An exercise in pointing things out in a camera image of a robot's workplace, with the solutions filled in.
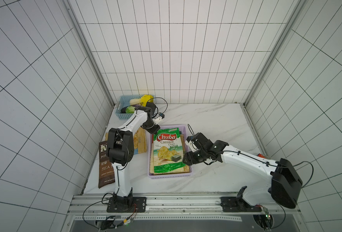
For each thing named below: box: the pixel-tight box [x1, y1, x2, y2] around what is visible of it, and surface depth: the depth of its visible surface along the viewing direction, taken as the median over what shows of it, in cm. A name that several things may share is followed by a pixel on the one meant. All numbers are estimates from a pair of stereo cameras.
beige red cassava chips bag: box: [149, 133, 190, 175], surface depth 83 cm
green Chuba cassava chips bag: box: [153, 127, 186, 174], surface depth 87 cm
